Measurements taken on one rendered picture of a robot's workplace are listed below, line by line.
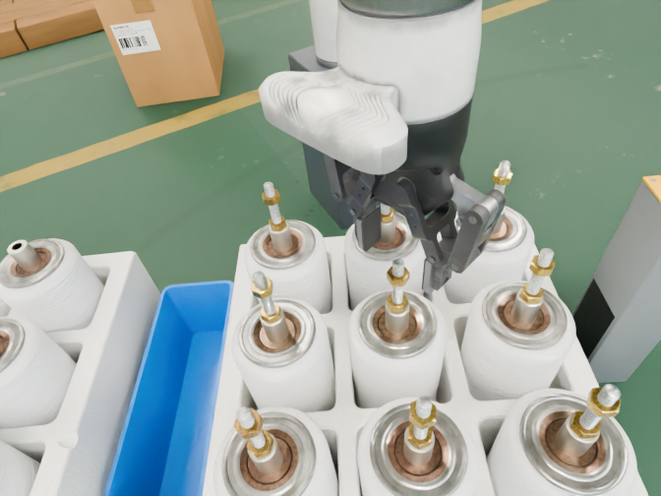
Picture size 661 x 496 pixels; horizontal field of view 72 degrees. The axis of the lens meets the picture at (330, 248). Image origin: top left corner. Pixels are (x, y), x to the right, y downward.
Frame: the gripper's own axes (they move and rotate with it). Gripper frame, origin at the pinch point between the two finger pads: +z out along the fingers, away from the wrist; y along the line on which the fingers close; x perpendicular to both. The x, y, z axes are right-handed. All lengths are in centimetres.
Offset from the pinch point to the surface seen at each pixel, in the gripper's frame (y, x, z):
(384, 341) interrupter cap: -0.4, 2.5, 9.9
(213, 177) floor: 66, -15, 35
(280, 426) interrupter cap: 0.6, 14.3, 9.9
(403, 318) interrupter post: -0.9, 0.4, 7.9
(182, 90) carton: 102, -30, 32
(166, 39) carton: 102, -31, 18
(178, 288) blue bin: 33.2, 9.9, 23.8
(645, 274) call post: -14.3, -21.6, 11.1
